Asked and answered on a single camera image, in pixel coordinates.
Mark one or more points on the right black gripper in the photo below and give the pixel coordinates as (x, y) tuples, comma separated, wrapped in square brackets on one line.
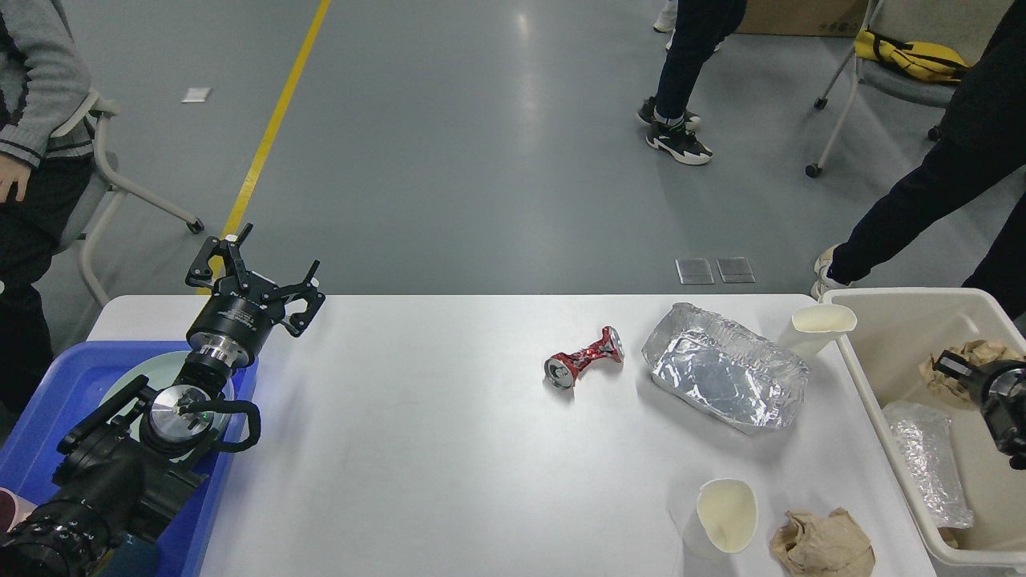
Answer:
[(998, 390)]

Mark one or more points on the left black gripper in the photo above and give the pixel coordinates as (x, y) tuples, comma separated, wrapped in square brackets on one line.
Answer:
[(232, 324)]

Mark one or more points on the brown paper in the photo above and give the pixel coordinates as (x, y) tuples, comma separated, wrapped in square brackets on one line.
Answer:
[(978, 353)]

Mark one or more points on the foil tray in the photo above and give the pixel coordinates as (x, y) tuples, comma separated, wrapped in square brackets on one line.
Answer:
[(923, 437), (725, 370)]

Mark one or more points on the green plate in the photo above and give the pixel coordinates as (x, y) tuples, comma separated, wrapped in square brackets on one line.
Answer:
[(152, 369)]

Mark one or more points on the crushed red can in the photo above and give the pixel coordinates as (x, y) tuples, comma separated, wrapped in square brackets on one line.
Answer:
[(563, 369)]

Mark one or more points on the dark teal mug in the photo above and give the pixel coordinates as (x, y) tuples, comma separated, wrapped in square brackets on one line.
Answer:
[(133, 558)]

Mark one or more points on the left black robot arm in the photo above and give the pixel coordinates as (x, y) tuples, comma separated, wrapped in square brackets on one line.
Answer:
[(129, 467)]

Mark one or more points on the beige plastic bin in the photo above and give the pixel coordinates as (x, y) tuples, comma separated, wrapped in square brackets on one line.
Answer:
[(897, 330)]

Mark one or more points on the white paper cup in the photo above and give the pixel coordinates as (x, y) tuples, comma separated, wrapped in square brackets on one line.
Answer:
[(724, 519), (812, 328)]

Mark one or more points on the person with beige sneakers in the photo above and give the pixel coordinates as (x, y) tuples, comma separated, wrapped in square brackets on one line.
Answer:
[(981, 142)]

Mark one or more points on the blue plastic tray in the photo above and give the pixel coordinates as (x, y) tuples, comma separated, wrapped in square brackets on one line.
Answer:
[(73, 386)]

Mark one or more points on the crumpled brown paper bag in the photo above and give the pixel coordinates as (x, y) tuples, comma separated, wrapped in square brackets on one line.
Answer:
[(831, 545)]

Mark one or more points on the right floor plate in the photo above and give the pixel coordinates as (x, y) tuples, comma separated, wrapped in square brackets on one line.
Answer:
[(735, 270)]

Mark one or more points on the floor plate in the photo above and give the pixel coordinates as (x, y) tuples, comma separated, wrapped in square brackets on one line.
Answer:
[(735, 270), (695, 271)]

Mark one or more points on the left grey office chair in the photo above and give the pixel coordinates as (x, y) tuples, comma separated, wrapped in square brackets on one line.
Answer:
[(105, 193)]

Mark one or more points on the seated person grey sweater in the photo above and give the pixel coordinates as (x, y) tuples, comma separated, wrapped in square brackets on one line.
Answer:
[(44, 80)]

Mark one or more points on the left floor plate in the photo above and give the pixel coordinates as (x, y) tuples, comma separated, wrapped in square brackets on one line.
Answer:
[(695, 271)]

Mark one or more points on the yellow bag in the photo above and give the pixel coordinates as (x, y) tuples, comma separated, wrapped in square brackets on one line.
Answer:
[(923, 61)]

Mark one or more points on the pink mug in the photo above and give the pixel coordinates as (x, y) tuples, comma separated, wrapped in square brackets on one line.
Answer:
[(14, 510)]

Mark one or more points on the cardboard box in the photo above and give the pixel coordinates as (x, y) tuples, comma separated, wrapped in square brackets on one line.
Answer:
[(839, 19)]

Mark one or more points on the person with black sneakers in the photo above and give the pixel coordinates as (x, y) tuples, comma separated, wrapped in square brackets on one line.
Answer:
[(699, 28)]

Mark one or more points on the person with white shoes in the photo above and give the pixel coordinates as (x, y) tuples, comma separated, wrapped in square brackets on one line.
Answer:
[(666, 22)]

